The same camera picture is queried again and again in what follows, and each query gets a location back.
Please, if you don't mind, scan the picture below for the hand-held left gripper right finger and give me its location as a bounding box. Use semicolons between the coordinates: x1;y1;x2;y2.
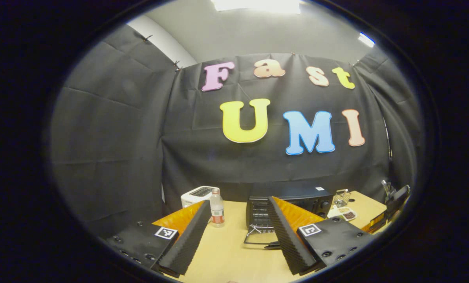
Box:
267;196;376;276

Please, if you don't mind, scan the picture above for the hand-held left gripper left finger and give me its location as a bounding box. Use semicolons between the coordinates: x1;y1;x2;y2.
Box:
105;200;212;276

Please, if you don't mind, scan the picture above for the black electric oven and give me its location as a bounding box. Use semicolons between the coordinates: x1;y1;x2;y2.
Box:
243;182;335;250

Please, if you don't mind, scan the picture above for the white divided dish with beans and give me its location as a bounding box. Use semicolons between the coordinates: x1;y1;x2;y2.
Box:
328;206;357;221

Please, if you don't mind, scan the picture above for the clear plastic water bottle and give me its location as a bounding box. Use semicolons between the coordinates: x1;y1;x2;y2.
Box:
210;188;225;228

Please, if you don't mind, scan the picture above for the white toaster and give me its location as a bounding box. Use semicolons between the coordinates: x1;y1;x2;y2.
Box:
180;186;220;209

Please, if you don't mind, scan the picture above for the clear holder with straws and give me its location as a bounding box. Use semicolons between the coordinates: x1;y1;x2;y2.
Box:
334;189;352;208

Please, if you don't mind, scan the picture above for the black backdrop cloth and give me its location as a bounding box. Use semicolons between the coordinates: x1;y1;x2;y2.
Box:
50;24;425;240

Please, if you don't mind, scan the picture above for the small ceiling light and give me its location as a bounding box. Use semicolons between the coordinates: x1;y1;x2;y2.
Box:
358;33;376;48

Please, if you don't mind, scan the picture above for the large ceiling light panel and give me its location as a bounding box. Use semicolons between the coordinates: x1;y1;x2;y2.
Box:
211;0;302;14

